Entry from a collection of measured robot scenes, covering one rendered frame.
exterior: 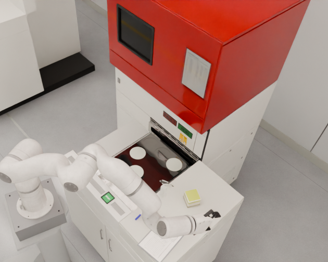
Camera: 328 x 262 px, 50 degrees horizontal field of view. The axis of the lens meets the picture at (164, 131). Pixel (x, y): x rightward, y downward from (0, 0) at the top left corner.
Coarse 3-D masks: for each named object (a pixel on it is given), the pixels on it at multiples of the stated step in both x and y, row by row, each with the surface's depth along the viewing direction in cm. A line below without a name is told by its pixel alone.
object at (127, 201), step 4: (112, 184) 204; (112, 188) 203; (116, 188) 203; (116, 192) 201; (120, 192) 201; (120, 196) 199; (124, 196) 200; (124, 200) 198; (128, 200) 198; (128, 204) 196; (132, 204) 197
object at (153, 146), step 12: (144, 144) 224; (156, 144) 225; (120, 156) 216; (144, 156) 217; (156, 156) 218; (168, 156) 219; (144, 168) 211; (156, 168) 212; (144, 180) 206; (156, 180) 206; (168, 180) 207
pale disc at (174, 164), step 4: (168, 160) 217; (172, 160) 217; (176, 160) 217; (168, 164) 215; (172, 164) 215; (176, 164) 215; (180, 164) 215; (168, 168) 213; (172, 168) 213; (176, 168) 213; (180, 168) 213
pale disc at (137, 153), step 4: (132, 148) 221; (136, 148) 221; (140, 148) 221; (132, 152) 218; (136, 152) 219; (140, 152) 219; (144, 152) 219; (132, 156) 216; (136, 156) 216; (140, 156) 217
